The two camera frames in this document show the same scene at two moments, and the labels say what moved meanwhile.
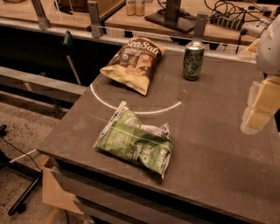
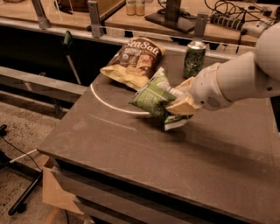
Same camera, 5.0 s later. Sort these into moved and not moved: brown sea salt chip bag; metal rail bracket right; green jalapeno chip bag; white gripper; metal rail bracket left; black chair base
Moved: green jalapeno chip bag; white gripper
Not moved: black chair base; brown sea salt chip bag; metal rail bracket right; metal rail bracket left
